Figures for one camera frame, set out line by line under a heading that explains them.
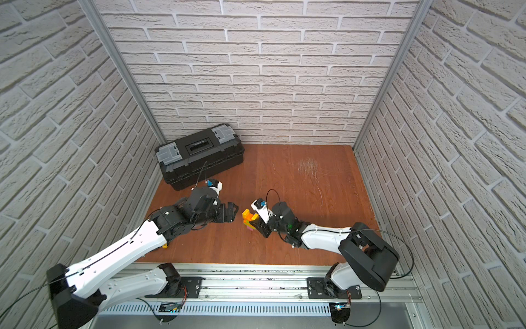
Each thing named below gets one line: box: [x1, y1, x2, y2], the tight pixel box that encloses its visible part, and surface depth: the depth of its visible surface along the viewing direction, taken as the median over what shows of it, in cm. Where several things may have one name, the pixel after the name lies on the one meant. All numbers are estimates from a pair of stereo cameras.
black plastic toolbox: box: [154, 123, 245, 190], surface depth 99 cm
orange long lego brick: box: [241, 208, 260, 222], surface depth 83 cm
